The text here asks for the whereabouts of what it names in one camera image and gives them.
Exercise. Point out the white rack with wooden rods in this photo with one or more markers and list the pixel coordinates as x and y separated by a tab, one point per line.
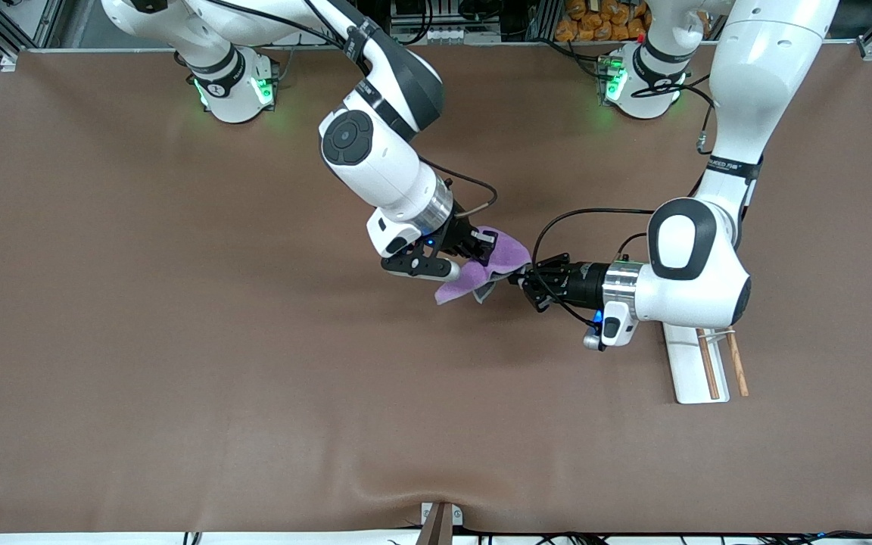
689	378

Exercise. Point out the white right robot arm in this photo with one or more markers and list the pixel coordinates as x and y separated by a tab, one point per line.
375	159

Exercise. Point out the white connector block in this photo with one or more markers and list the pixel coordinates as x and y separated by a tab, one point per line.
443	35

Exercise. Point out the metal table clamp bracket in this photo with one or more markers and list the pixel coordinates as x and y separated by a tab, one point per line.
442	522

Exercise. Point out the pile of orange packets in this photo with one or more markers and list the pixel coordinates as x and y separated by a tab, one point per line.
602	19

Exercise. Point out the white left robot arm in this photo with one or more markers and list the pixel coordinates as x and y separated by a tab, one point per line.
761	76

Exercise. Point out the purple grey towel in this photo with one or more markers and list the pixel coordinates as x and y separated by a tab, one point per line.
508	253

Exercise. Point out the brown table mat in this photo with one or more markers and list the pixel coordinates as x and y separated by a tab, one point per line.
254	341

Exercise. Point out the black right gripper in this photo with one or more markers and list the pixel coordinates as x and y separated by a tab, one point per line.
459	236

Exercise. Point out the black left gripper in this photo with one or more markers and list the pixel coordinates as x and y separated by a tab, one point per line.
581	284

